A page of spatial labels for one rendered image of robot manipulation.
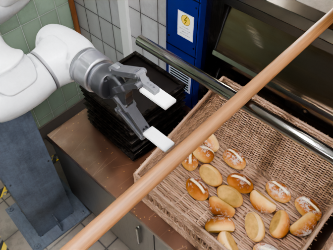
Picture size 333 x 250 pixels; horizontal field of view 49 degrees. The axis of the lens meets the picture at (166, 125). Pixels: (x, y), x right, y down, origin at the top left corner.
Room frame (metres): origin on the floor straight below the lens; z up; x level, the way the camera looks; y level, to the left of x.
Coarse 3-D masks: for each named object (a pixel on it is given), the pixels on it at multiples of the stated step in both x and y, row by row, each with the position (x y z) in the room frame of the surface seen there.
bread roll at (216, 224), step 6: (216, 216) 0.53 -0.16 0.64; (222, 216) 0.53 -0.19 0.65; (210, 222) 0.51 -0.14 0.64; (216, 222) 0.51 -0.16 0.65; (222, 222) 0.51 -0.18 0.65; (228, 222) 0.51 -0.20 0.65; (210, 228) 0.49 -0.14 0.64; (216, 228) 0.49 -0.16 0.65; (222, 228) 0.49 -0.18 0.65; (228, 228) 0.49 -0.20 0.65; (234, 228) 0.50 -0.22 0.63
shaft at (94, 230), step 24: (288, 48) 0.70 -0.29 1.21; (264, 72) 0.61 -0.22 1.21; (240, 96) 0.54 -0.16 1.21; (216, 120) 0.47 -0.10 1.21; (192, 144) 0.41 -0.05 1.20; (168, 168) 0.36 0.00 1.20; (144, 192) 0.31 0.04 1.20; (120, 216) 0.27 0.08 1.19; (72, 240) 0.23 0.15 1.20; (96, 240) 0.23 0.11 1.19
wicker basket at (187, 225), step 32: (256, 96) 0.88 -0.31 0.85; (192, 128) 0.86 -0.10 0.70; (224, 128) 0.89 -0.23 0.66; (256, 128) 0.83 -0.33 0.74; (256, 160) 0.77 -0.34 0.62; (288, 160) 0.72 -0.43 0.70; (160, 192) 0.65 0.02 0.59; (320, 192) 0.61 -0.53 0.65; (192, 224) 0.47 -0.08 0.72; (320, 224) 0.44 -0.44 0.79
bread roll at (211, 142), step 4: (212, 136) 0.86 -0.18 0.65; (208, 140) 0.84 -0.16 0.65; (212, 140) 0.84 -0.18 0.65; (216, 140) 0.84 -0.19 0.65; (204, 144) 0.83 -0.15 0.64; (208, 144) 0.83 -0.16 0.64; (212, 144) 0.83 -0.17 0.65; (216, 144) 0.83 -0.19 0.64; (212, 148) 0.81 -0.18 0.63; (216, 148) 0.82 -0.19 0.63
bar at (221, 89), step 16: (144, 48) 0.76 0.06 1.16; (160, 48) 0.74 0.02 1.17; (176, 64) 0.68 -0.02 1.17; (208, 80) 0.62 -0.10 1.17; (224, 96) 0.58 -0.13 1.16; (256, 112) 0.53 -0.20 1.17; (272, 112) 0.52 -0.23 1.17; (288, 128) 0.48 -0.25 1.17; (304, 144) 0.44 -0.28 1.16; (320, 144) 0.43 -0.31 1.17
